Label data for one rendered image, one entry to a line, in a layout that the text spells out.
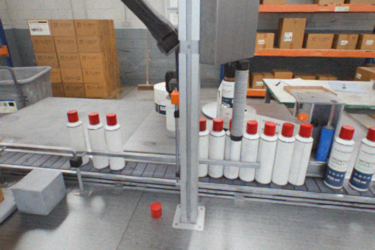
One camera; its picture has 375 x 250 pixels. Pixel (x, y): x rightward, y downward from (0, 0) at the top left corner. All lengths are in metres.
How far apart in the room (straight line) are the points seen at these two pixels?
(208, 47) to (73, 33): 3.76
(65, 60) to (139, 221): 3.75
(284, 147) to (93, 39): 3.63
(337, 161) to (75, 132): 0.84
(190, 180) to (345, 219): 0.48
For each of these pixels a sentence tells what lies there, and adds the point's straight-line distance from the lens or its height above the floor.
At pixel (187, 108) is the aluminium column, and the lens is 0.55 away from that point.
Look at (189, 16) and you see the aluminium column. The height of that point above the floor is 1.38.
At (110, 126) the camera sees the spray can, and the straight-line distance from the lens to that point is 0.80.
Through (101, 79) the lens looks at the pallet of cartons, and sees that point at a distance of 4.13.
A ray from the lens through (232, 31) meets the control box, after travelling 0.53.
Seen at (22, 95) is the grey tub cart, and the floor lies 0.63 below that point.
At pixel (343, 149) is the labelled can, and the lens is 0.82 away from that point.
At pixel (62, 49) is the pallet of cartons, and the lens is 4.30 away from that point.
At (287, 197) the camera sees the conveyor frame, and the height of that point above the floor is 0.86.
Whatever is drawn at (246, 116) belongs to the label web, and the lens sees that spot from 0.87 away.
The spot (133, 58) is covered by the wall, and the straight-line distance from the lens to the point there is 5.40.
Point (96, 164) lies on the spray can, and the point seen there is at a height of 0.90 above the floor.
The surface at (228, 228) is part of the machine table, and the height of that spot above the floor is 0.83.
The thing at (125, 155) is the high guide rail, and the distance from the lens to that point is 0.80.
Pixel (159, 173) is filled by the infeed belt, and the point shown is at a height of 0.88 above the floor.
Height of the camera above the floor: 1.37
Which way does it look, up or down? 21 degrees down
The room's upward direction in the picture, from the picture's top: straight up
